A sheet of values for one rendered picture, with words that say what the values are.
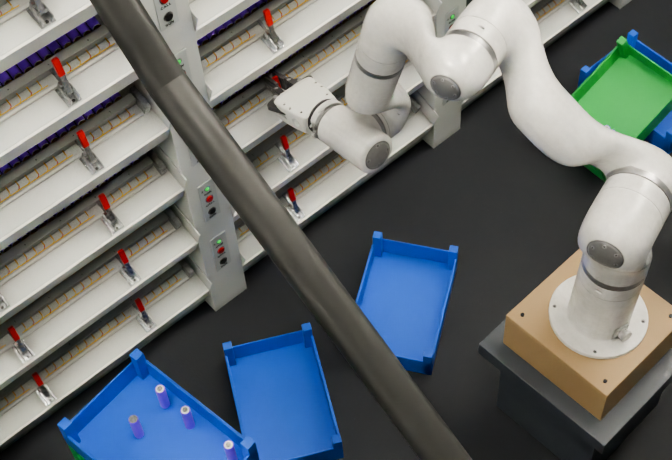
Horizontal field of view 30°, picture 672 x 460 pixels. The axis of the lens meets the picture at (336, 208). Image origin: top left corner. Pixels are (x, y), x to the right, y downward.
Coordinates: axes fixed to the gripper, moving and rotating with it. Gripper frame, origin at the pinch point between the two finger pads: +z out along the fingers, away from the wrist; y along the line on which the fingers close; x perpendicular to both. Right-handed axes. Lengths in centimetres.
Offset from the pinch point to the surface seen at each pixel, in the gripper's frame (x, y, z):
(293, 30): 11.9, 5.2, -2.7
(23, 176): 15, -55, 1
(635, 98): -52, 85, -23
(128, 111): 15.1, -32.0, 0.4
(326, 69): -6.6, 13.5, 1.3
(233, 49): 14.3, -7.5, -0.3
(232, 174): 118, -73, -123
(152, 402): -21, -59, -30
